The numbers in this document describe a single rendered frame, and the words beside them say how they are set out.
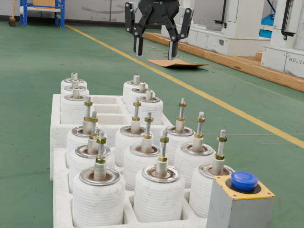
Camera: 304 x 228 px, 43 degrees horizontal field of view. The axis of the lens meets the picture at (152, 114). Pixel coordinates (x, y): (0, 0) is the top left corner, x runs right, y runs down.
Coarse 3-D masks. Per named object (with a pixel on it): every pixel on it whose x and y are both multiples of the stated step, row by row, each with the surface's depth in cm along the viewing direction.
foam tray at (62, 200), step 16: (64, 160) 92; (64, 176) 84; (64, 192) 78; (128, 192) 80; (64, 208) 72; (128, 208) 74; (64, 224) 67; (128, 224) 69; (144, 224) 69; (160, 224) 70; (176, 224) 70; (192, 224) 71
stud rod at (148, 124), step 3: (150, 111) 82; (147, 114) 82; (150, 114) 82; (147, 117) 82; (150, 117) 82; (147, 123) 82; (150, 123) 82; (147, 126) 82; (150, 126) 83; (147, 129) 83; (147, 132) 83
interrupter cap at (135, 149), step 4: (136, 144) 87; (140, 144) 87; (152, 144) 87; (132, 148) 84; (136, 148) 84; (140, 148) 85; (152, 148) 86; (156, 148) 85; (160, 148) 85; (132, 152) 82; (136, 152) 82; (140, 152) 82; (144, 152) 83; (148, 152) 83; (152, 152) 83; (156, 152) 83; (160, 152) 83; (140, 156) 81; (144, 156) 81; (148, 156) 81; (152, 156) 81; (156, 156) 82
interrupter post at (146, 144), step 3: (144, 138) 83; (144, 141) 83; (147, 141) 83; (150, 141) 83; (144, 144) 83; (147, 144) 83; (150, 144) 83; (144, 147) 83; (147, 147) 83; (150, 147) 84; (144, 150) 83; (147, 150) 83; (150, 150) 84
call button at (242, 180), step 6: (234, 174) 58; (240, 174) 58; (246, 174) 58; (252, 174) 58; (234, 180) 57; (240, 180) 56; (246, 180) 56; (252, 180) 56; (240, 186) 57; (246, 186) 56; (252, 186) 56
